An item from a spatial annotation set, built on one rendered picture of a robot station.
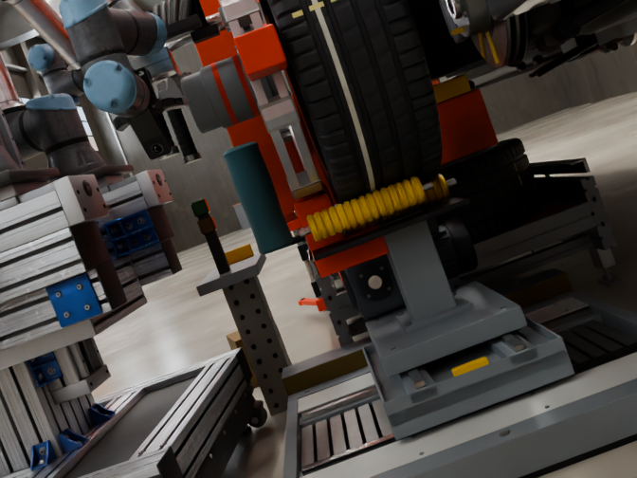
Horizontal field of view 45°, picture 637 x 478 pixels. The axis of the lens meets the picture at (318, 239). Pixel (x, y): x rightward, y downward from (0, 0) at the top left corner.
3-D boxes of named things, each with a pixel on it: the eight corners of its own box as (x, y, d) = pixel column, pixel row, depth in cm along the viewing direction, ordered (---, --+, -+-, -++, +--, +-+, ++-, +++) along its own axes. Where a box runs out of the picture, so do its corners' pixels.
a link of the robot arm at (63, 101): (69, 137, 194) (49, 85, 193) (29, 156, 198) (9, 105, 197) (97, 134, 205) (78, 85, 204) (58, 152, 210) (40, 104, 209)
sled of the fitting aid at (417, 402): (576, 378, 145) (559, 330, 145) (397, 445, 145) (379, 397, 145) (506, 328, 195) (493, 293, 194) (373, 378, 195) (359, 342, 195)
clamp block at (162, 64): (174, 69, 150) (165, 43, 150) (132, 85, 151) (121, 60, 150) (179, 73, 156) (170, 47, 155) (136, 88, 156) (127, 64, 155)
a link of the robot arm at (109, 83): (118, 46, 118) (139, 100, 118) (134, 58, 129) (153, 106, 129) (70, 64, 118) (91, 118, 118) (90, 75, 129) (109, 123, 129)
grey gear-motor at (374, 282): (538, 321, 192) (491, 189, 189) (380, 380, 192) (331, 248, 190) (518, 309, 210) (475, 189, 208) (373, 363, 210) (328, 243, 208)
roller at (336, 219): (439, 196, 158) (429, 170, 158) (304, 248, 158) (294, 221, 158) (434, 196, 164) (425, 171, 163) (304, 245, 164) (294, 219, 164)
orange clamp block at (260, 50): (288, 68, 144) (287, 60, 135) (248, 82, 144) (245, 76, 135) (275, 32, 143) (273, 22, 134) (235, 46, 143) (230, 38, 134)
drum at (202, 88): (291, 100, 164) (267, 36, 163) (197, 135, 164) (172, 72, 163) (292, 106, 178) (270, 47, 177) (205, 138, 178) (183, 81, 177)
